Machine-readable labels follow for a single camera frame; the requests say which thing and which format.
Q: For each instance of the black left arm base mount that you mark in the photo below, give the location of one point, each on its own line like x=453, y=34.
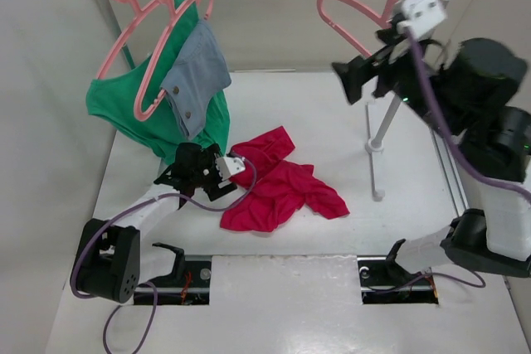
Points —
x=170, y=277

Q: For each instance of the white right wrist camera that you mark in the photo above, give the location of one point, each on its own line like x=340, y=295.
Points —
x=419, y=17

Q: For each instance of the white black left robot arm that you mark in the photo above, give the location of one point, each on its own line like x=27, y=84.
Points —
x=110, y=263

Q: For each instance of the pink hanger with clothes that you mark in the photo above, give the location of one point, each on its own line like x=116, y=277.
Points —
x=147, y=100

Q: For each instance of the grey denim garment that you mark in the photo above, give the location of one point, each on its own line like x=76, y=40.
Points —
x=199, y=72

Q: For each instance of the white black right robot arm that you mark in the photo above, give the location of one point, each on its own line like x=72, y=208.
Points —
x=466, y=103

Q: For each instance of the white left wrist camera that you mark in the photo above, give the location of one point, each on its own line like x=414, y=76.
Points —
x=229, y=166

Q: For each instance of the red t shirt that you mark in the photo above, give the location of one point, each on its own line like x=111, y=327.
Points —
x=278, y=187

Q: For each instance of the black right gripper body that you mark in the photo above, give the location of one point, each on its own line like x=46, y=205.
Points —
x=396, y=71

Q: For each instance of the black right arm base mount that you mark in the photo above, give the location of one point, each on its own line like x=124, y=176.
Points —
x=383, y=281

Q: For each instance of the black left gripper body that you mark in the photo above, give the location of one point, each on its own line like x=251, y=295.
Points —
x=207, y=176

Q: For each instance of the aluminium rail on right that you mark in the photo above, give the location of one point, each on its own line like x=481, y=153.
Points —
x=451, y=174

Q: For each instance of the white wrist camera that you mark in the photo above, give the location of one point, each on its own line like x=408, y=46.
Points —
x=419, y=17
x=229, y=166

